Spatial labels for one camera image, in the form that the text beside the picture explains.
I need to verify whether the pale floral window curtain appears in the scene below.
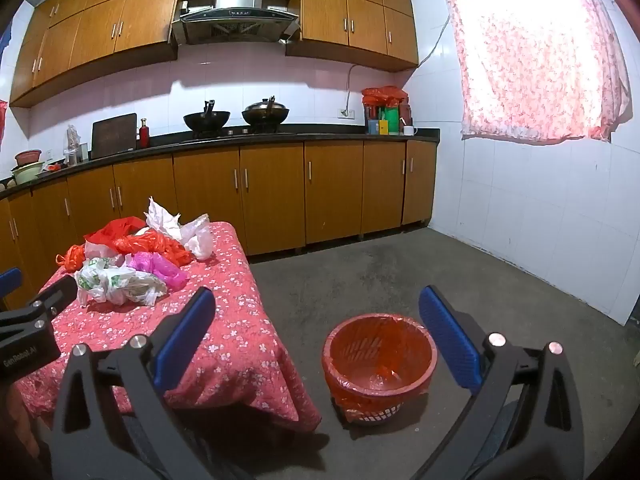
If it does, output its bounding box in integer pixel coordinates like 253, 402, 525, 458
442, 0, 631, 143

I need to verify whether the thin wall cable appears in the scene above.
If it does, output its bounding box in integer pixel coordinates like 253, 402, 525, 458
417, 12, 451, 67

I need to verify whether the green basin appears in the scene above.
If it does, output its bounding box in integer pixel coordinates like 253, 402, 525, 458
10, 164, 43, 186

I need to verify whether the large red plastic bag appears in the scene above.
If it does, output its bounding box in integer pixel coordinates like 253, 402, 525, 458
83, 216, 193, 267

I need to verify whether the white power cable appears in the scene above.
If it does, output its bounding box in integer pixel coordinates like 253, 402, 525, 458
345, 62, 363, 111

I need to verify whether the person's right leg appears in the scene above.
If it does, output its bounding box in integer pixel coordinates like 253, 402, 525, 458
477, 395, 523, 461

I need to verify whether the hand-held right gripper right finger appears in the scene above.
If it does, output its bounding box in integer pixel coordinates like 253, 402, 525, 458
410, 285, 586, 480

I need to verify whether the dark cutting board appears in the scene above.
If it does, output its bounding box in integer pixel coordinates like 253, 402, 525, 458
91, 112, 138, 160

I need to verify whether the black wok with lid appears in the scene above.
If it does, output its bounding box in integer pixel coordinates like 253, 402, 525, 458
242, 95, 291, 126

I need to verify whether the red floral tablecloth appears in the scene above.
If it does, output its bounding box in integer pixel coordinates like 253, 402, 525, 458
12, 220, 323, 433

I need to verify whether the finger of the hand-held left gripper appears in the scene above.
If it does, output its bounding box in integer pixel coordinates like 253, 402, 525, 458
27, 276, 78, 321
0, 267, 24, 306

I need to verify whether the red plastic waste basket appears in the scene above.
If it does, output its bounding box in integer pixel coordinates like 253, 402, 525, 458
321, 312, 439, 428

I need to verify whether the utensil holder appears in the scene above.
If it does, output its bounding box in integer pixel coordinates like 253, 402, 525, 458
64, 125, 91, 167

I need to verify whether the person's left hand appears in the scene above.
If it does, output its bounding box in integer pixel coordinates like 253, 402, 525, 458
5, 387, 41, 461

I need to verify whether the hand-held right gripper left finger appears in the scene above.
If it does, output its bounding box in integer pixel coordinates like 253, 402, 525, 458
50, 286, 217, 480

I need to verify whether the white green printed plastic bag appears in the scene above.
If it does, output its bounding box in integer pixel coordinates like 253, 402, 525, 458
75, 256, 168, 307

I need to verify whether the gas stove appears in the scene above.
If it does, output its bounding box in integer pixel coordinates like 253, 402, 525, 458
192, 127, 296, 140

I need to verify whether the red plastic bag over containers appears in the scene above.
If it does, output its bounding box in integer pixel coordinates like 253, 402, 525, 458
361, 86, 408, 108

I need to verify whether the pink plastic bag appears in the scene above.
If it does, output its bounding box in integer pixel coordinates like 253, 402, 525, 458
127, 252, 187, 291

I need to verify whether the small orange plastic bag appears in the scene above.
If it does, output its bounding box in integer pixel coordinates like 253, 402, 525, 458
56, 244, 88, 273

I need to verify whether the black kitchen countertop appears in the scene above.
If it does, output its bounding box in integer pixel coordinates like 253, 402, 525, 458
0, 129, 441, 201

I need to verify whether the row of lower wooden cabinets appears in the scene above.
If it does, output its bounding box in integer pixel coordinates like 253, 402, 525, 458
0, 139, 438, 311

